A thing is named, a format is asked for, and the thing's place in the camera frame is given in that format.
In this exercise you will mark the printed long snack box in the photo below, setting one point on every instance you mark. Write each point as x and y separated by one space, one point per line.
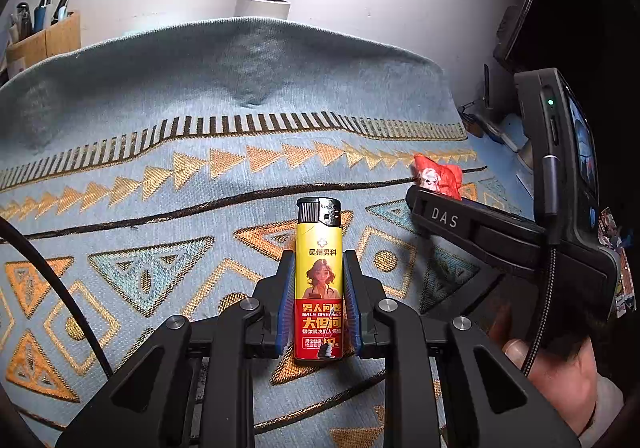
617 268

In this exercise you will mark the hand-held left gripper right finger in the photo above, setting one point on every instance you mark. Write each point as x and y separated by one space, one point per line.
352 308

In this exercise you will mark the pen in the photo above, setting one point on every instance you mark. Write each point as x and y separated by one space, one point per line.
60 7
22 17

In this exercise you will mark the blue patterned table mat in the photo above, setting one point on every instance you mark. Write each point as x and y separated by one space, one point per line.
150 102

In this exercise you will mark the blue desk pad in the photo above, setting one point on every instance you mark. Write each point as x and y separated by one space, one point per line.
505 165

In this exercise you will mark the black phone stand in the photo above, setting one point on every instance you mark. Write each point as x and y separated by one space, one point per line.
486 87

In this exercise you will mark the cardboard pen holder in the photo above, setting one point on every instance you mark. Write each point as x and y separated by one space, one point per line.
45 45

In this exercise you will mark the dark monitor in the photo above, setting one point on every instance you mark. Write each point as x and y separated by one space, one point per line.
510 37

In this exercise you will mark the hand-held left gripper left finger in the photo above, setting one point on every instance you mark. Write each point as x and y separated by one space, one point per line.
284 308

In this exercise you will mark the pens in holder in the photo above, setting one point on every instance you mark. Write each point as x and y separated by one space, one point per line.
42 10

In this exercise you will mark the yellow lighter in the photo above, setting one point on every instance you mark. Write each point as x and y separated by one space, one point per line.
317 253

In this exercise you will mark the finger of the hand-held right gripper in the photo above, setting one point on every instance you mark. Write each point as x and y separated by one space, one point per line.
445 218

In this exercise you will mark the person's right hand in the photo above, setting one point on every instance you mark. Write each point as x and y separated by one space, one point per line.
560 378

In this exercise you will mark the red snack packet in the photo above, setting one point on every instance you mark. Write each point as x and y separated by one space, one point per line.
440 172

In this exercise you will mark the person's right forearm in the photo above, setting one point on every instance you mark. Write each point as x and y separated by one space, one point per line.
602 413

